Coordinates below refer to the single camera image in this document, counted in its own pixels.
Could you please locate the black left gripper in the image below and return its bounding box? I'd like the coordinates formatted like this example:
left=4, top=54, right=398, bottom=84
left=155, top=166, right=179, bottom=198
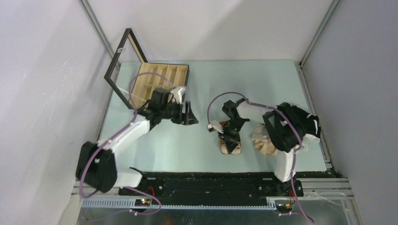
left=160, top=99, right=198, bottom=126

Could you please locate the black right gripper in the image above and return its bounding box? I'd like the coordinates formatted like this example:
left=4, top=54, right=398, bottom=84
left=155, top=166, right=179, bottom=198
left=218, top=118, right=246, bottom=153

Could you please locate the orange-brown underwear with cream waistband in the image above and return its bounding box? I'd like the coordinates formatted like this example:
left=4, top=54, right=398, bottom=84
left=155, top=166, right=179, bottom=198
left=218, top=120, right=242, bottom=155

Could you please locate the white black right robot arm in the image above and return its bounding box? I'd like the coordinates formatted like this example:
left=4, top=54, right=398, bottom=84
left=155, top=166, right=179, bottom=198
left=207, top=98, right=321, bottom=196

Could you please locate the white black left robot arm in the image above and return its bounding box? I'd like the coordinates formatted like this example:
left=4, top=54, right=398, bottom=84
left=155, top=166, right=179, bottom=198
left=76, top=86, right=199, bottom=195

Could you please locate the beige crumpled underwear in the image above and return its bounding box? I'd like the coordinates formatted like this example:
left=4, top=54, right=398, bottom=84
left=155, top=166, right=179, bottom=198
left=252, top=124, right=277, bottom=156

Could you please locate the black divided storage box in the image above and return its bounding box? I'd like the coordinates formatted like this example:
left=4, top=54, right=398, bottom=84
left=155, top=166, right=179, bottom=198
left=104, top=28, right=190, bottom=110

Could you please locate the right controller board with leds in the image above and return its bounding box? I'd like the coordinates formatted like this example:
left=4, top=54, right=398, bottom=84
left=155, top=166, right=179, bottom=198
left=276, top=203, right=294, bottom=214

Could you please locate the controller board with leds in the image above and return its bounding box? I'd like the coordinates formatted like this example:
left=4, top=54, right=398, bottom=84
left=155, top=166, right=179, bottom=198
left=276, top=203, right=294, bottom=214
left=134, top=198, right=152, bottom=207

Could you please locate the left controller board with leds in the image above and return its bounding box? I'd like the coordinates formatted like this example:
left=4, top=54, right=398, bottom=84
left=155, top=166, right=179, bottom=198
left=134, top=198, right=152, bottom=207

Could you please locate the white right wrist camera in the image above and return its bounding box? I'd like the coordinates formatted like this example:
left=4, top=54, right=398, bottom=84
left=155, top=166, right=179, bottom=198
left=207, top=120, right=223, bottom=134

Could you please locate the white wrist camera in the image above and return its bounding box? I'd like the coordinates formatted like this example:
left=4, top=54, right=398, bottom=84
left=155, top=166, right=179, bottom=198
left=170, top=86, right=186, bottom=105
left=207, top=120, right=223, bottom=134

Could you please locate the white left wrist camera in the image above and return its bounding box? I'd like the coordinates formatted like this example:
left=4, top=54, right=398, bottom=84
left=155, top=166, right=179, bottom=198
left=170, top=86, right=186, bottom=105

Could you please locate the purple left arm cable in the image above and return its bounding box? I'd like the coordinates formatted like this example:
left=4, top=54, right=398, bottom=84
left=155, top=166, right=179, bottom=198
left=79, top=72, right=178, bottom=199

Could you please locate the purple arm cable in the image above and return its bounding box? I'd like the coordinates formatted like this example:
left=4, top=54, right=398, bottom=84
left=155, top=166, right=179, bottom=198
left=79, top=72, right=178, bottom=199
left=207, top=91, right=304, bottom=181

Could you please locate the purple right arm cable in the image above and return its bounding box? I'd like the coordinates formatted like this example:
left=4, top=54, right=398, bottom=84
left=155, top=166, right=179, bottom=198
left=207, top=91, right=304, bottom=181

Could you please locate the cream lid ribbon strap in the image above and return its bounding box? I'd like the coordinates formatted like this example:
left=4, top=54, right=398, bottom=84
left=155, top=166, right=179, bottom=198
left=118, top=87, right=148, bottom=102

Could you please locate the grey slotted cable duct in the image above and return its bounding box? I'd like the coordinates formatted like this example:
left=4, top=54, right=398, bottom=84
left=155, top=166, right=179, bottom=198
left=81, top=198, right=276, bottom=210

